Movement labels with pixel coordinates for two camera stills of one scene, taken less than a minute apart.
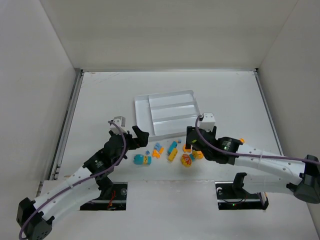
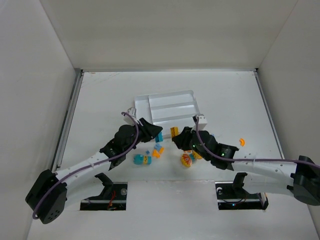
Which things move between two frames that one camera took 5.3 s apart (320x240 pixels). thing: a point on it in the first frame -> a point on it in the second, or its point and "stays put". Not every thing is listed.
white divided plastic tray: [166, 114] stays put
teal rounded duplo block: [138, 159] stays put
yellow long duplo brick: [172, 154] -> [174, 131]
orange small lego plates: [155, 154] stays put
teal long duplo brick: [173, 145] -> [159, 138]
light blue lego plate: [157, 146] stays put
